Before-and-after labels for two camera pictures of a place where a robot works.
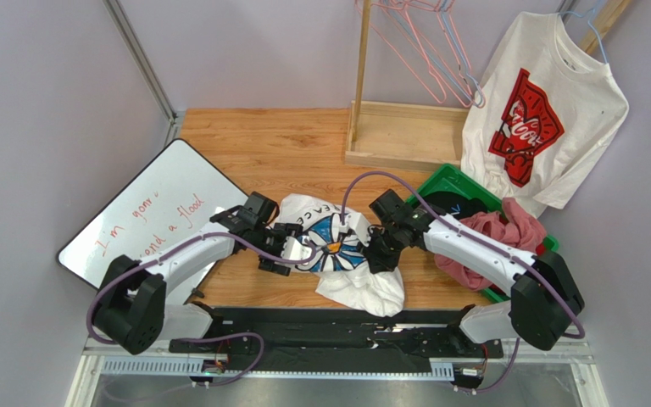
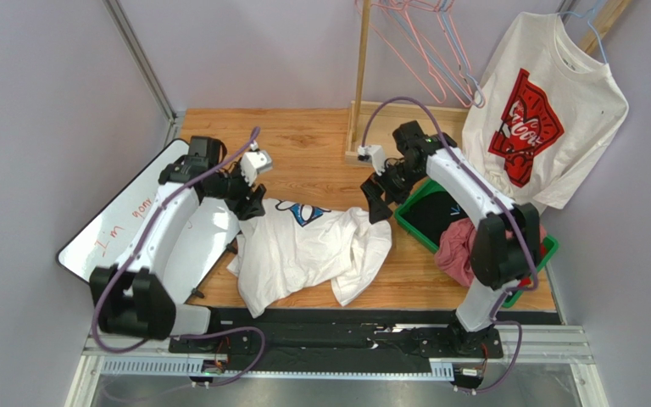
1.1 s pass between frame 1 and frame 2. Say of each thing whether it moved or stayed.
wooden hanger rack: stayed
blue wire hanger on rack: stayed
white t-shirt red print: stayed
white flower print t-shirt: moved
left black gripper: moved
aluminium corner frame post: stayed
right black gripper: moved
